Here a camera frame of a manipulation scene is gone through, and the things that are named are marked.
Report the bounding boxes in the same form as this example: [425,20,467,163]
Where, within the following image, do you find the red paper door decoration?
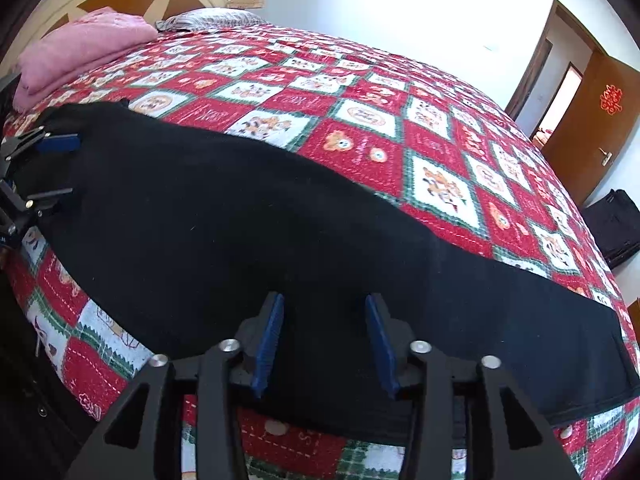
[597,85,624,116]

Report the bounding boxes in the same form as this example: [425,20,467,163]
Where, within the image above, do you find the folded pink blanket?
[12,6,160,111]

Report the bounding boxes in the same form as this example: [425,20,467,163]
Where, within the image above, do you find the brown door frame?
[505,0,608,133]

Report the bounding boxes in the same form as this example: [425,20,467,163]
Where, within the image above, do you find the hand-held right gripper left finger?
[65,292,286,480]

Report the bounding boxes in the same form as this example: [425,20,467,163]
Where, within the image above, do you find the striped pillow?
[155,7,271,33]

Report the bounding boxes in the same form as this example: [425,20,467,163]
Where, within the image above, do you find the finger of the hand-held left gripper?
[0,127,81,162]
[0,177,76,220]

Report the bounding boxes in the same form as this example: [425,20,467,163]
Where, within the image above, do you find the black luggage bag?
[582,189,640,270]

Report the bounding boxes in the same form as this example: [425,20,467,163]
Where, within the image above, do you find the red printed checkered quilt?
[2,22,640,480]

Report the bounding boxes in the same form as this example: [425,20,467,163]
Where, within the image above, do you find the black pants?
[10,101,640,436]

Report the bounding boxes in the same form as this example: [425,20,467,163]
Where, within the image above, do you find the brown wooden door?
[541,52,640,208]

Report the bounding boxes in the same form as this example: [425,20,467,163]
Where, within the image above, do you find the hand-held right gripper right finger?
[364,294,568,480]

